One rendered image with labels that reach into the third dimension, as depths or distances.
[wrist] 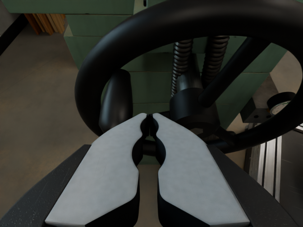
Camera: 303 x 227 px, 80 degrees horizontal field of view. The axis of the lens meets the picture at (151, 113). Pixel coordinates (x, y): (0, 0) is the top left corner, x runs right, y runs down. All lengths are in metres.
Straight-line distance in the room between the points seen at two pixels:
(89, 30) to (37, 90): 1.18
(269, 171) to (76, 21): 0.88
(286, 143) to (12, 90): 1.70
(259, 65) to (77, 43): 0.38
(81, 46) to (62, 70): 1.19
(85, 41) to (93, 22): 0.05
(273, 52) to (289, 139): 0.71
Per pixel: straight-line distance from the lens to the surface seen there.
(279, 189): 0.95
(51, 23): 1.96
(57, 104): 1.38
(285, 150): 1.07
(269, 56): 0.46
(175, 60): 0.26
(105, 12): 0.35
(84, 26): 0.37
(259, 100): 0.57
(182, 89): 0.25
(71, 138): 1.20
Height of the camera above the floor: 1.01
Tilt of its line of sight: 58 degrees down
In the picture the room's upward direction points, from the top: 1 degrees clockwise
